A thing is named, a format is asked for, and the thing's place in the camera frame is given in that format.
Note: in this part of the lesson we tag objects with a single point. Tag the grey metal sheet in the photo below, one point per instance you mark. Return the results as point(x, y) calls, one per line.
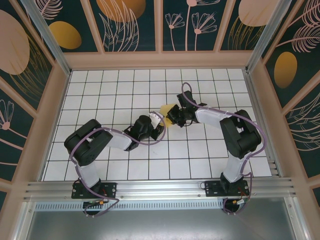
point(162, 225)

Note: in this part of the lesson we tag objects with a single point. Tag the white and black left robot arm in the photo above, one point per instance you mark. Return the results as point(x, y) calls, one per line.
point(85, 145)

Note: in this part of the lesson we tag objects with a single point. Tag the yellow square paper sheet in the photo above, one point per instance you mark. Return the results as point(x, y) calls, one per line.
point(165, 110)

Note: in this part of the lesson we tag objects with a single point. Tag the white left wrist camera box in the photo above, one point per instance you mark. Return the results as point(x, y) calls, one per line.
point(155, 118)

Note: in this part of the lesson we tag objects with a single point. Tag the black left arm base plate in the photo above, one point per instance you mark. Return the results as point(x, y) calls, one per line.
point(110, 190)

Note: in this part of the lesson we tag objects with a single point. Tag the aluminium frame post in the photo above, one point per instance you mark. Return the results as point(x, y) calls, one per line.
point(265, 37)
point(49, 40)

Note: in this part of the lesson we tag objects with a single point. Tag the black controller board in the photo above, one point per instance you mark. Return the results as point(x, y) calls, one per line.
point(91, 203)

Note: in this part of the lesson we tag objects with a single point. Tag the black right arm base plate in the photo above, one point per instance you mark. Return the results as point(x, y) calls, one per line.
point(212, 190)

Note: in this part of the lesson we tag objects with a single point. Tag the aluminium side rail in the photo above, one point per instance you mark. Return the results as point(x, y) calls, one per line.
point(253, 92)

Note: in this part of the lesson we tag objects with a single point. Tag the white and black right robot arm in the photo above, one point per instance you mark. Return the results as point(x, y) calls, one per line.
point(240, 135)

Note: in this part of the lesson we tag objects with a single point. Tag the aluminium mounting rail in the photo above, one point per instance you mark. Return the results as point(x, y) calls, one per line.
point(162, 187)

